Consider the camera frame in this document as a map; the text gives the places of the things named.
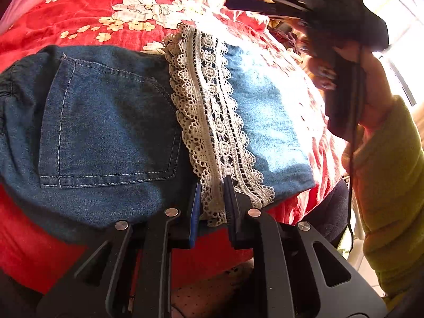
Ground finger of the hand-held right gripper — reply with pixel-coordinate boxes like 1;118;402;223
223;0;310;20

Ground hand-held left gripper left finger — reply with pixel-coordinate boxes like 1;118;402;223
36;182;202;318

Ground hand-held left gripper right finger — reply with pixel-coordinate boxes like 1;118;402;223
223;175;388;318

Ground blue denim pants lace trim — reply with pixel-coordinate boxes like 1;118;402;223
0;23;315;242

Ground person's right forearm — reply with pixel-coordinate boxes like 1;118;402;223
341;96;424;302

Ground person's right hand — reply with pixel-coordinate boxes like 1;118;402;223
303;51;403;135

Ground person's pink dotted trousers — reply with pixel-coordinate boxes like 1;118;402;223
170;265;255;318

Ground dark cloth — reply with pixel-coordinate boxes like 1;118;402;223
298;179;353;249

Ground red floral blanket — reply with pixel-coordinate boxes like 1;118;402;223
0;0;348;295

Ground pink quilt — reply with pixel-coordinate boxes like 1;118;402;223
0;0;110;35

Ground thin black cable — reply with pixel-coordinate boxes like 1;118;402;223
346;45;365;250

